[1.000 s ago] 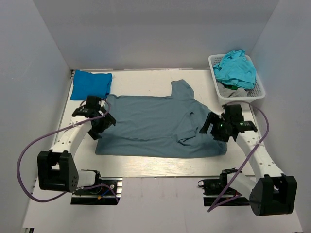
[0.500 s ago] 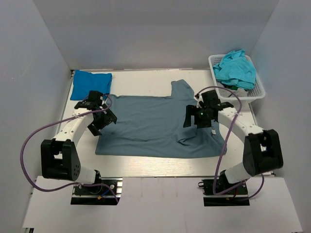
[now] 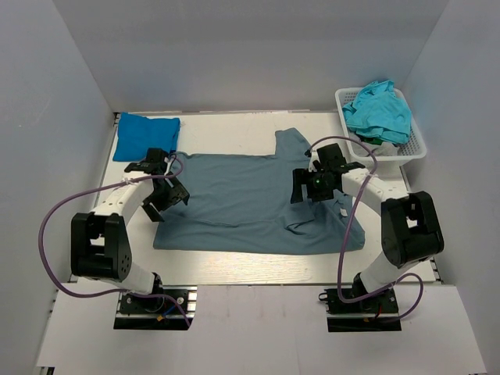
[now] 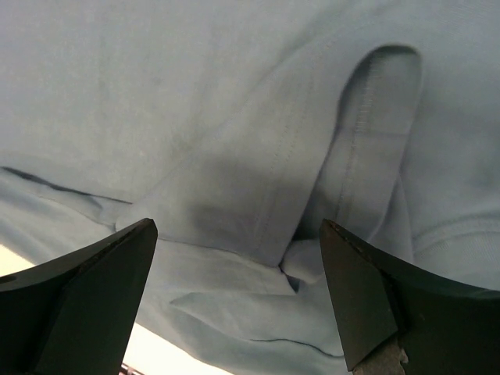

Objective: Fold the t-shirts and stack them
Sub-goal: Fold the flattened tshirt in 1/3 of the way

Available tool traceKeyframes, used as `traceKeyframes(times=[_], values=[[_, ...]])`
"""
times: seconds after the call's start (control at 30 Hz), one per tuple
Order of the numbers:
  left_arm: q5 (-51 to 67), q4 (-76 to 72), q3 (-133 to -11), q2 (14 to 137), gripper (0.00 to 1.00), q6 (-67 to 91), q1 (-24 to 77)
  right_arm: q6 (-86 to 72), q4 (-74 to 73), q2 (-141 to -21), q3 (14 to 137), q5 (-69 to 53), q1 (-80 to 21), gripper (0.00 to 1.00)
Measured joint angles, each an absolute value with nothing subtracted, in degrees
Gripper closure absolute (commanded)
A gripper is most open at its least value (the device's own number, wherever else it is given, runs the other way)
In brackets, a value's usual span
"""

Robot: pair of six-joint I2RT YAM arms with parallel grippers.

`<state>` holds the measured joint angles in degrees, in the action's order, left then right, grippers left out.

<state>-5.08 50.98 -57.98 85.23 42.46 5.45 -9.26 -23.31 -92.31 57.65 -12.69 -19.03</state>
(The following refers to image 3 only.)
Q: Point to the green garment in basket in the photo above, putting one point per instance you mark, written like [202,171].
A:
[371,140]

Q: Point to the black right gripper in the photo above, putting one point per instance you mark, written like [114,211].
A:
[307,186]

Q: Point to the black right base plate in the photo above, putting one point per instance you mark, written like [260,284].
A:
[378,314]

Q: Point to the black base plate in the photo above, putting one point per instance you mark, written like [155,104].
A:
[378,314]
[175,310]

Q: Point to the crumpled turquoise t shirt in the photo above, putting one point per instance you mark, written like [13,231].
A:
[377,112]

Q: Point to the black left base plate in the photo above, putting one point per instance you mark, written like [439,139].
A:
[175,310]

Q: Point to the grey-blue t shirt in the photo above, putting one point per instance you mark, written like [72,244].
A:
[241,203]

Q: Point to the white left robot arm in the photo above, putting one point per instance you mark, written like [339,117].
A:
[100,246]

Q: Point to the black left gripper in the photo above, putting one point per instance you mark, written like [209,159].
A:
[165,199]

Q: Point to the folded bright blue t shirt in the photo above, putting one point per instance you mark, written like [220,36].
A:
[137,134]

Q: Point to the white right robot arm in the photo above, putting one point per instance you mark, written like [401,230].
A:
[410,229]

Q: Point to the white plastic basket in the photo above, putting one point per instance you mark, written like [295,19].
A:
[413,149]

